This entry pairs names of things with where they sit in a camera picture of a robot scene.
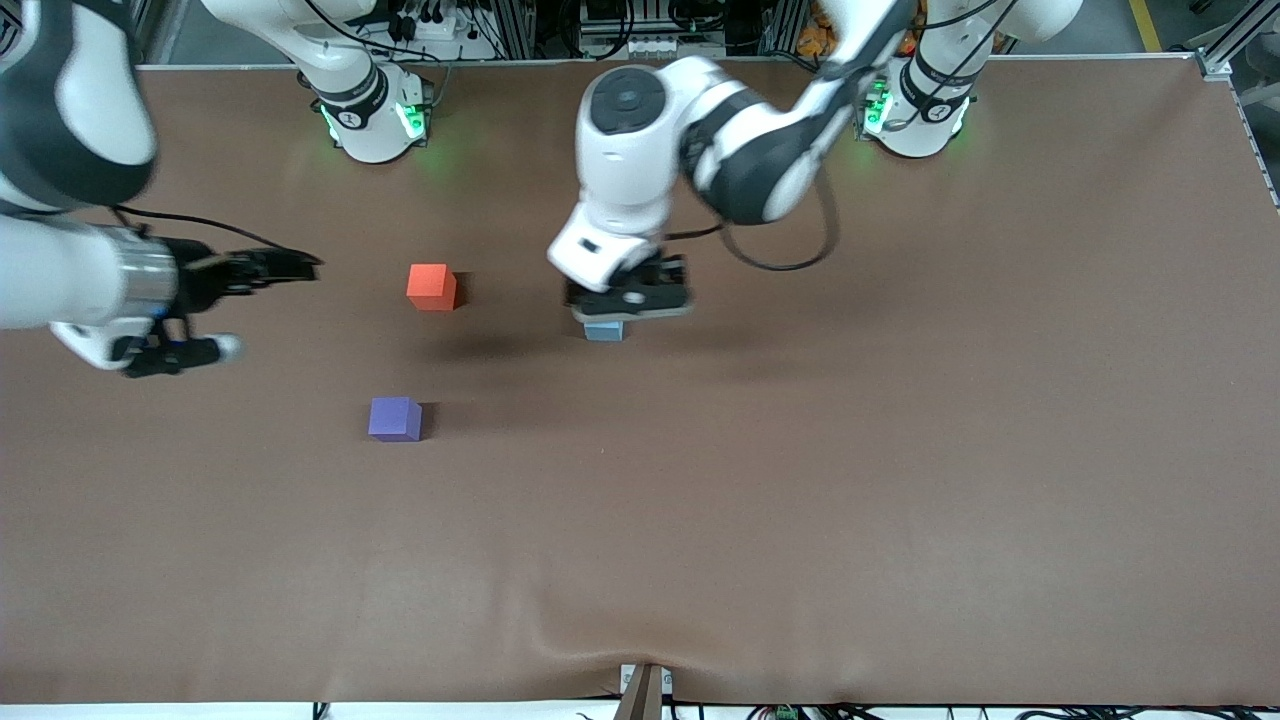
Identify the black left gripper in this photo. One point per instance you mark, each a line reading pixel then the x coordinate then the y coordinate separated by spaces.
pixel 668 272

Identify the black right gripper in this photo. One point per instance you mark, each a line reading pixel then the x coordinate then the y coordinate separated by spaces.
pixel 203 277

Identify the light blue foam block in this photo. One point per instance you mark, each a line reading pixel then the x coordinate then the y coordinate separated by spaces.
pixel 604 331

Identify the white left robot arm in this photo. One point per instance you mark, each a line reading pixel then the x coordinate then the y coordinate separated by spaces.
pixel 700 130

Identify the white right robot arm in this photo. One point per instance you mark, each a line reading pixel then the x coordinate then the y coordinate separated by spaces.
pixel 70 200

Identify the orange foam block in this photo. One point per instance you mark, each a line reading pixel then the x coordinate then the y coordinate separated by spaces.
pixel 431 285

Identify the purple foam block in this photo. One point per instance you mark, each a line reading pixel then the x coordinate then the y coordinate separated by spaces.
pixel 394 418

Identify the white terminal block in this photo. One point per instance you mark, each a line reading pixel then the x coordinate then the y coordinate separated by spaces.
pixel 670 46

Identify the brown table mat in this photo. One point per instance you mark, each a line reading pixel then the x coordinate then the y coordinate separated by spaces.
pixel 700 520

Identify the pile of orange objects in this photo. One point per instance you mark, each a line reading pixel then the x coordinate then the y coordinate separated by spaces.
pixel 812 35

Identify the white power strip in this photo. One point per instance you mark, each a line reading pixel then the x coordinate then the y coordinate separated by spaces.
pixel 430 22

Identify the green connector plug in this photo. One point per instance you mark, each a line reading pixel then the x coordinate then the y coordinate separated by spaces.
pixel 784 713

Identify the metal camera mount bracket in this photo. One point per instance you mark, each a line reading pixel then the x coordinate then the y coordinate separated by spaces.
pixel 643 692

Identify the aluminium frame profile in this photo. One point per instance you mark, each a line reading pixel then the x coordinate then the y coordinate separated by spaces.
pixel 1235 40

